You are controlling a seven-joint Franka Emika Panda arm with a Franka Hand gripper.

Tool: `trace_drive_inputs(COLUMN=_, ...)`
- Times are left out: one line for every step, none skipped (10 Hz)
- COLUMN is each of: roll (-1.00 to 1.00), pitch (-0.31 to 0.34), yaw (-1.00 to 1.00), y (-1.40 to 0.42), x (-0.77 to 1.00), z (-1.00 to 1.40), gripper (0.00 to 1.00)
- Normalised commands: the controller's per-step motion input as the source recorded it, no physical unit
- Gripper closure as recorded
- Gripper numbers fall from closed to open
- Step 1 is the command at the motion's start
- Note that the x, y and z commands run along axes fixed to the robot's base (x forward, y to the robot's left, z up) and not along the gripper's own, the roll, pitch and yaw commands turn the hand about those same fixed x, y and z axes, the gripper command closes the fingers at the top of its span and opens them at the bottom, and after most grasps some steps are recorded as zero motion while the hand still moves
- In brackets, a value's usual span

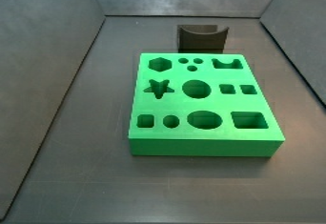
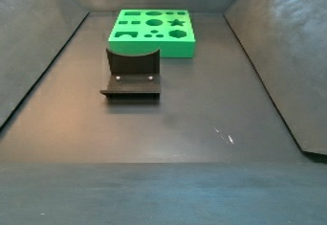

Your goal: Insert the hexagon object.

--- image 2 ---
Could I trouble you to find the black curved holder stand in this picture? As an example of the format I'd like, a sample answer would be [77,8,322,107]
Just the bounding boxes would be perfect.
[100,50,161,97]

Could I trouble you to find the green shape sorter block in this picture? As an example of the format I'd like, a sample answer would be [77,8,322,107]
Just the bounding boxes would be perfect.
[107,10,195,58]

